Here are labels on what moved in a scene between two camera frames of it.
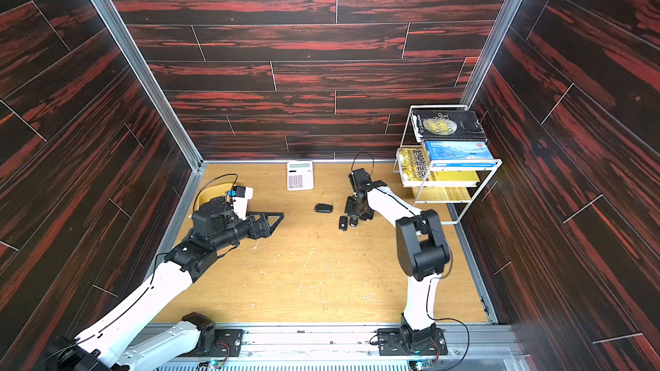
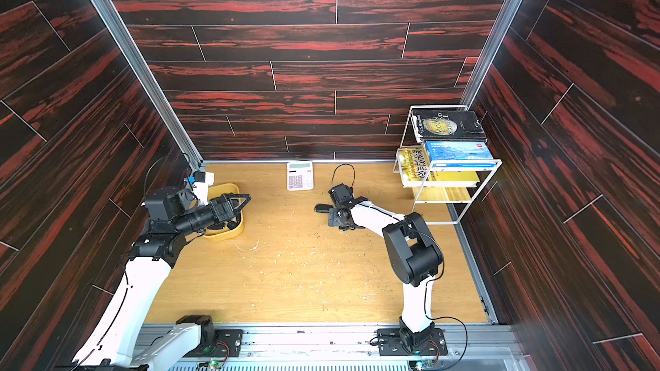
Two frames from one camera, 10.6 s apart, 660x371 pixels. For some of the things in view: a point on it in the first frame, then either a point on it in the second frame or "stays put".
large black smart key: [323, 208] stays put
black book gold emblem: [447, 124] stays put
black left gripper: [263, 231] to [227, 215]
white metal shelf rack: [444, 156] stays put
